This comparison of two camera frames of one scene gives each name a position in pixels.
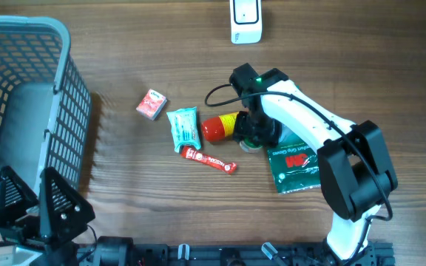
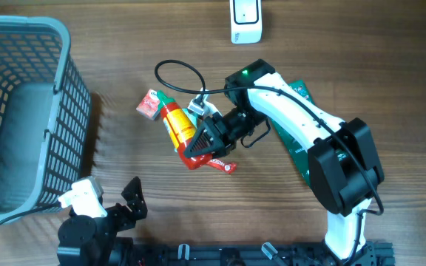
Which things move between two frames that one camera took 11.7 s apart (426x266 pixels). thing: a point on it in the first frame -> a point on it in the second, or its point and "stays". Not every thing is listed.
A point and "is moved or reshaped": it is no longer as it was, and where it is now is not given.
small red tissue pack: x=151 y=104 stays
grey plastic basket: x=34 y=111 stays
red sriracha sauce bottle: x=220 y=128 is moved or reshaped
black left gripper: x=55 y=227 -> x=135 y=202
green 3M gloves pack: x=295 y=164 is moved or reshaped
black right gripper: x=269 y=137 -> x=214 y=130
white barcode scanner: x=245 y=19 stays
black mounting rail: x=381 y=254 stays
